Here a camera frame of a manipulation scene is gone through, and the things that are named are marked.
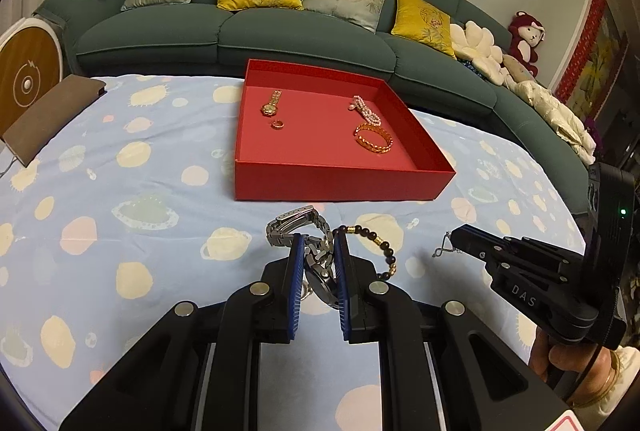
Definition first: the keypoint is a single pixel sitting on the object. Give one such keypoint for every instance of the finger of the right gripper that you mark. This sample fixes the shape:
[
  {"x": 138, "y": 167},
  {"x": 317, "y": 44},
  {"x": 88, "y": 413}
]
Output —
[{"x": 544, "y": 260}]

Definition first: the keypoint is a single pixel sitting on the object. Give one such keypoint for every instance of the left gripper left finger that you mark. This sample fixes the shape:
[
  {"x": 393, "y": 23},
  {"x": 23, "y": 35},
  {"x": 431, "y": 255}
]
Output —
[{"x": 266, "y": 311}]

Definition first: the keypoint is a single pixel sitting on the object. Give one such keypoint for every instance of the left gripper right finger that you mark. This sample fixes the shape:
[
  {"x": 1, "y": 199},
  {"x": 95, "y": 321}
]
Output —
[{"x": 375, "y": 311}]

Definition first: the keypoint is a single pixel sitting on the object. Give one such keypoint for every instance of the silver metal watch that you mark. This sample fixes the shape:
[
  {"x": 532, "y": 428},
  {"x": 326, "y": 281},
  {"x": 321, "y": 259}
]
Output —
[{"x": 318, "y": 250}]

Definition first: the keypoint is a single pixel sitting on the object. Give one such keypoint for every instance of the gold chain bangle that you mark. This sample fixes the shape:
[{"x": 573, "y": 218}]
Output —
[{"x": 373, "y": 138}]

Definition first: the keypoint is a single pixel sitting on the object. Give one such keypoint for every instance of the gold hoop earring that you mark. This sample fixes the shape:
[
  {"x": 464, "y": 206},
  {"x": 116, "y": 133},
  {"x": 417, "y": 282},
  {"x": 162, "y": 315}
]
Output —
[{"x": 277, "y": 124}]

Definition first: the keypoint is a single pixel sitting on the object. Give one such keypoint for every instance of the red jewelry tray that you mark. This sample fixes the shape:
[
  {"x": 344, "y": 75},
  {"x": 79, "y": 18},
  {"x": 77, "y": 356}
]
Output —
[{"x": 315, "y": 157}]

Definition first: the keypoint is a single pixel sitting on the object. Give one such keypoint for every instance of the right hand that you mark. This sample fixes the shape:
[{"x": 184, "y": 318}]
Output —
[{"x": 544, "y": 354}]

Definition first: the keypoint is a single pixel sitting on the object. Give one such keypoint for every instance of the gold wrist bangle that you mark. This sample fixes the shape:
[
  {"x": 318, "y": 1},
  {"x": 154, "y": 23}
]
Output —
[{"x": 598, "y": 380}]

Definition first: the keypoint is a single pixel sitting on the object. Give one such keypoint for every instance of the cream satin blanket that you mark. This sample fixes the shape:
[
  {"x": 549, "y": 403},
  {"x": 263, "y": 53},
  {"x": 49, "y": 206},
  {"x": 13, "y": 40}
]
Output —
[{"x": 562, "y": 120}]

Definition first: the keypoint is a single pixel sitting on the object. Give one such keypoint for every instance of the blue planet-print tablecloth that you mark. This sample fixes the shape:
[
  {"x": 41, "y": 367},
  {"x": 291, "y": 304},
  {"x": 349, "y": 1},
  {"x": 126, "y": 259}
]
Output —
[{"x": 130, "y": 210}]

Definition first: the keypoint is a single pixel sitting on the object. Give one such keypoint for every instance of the gold wrist watch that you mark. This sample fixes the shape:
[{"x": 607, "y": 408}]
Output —
[{"x": 270, "y": 108}]

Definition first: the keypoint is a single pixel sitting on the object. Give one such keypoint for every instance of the white flower cushion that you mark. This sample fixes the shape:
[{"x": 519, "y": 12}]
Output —
[{"x": 477, "y": 46}]

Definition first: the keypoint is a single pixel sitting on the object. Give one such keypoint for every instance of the red monkey plush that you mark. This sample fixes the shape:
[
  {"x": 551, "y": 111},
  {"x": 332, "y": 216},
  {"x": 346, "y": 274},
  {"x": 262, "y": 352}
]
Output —
[{"x": 527, "y": 33}]

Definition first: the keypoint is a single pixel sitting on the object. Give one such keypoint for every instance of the yellow cushion right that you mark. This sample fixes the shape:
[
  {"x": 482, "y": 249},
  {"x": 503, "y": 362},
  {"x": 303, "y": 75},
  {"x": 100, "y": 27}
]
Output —
[{"x": 422, "y": 22}]

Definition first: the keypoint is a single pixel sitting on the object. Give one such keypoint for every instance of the dark green sofa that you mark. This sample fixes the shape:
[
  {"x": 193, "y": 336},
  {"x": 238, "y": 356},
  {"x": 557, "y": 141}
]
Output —
[{"x": 103, "y": 38}]

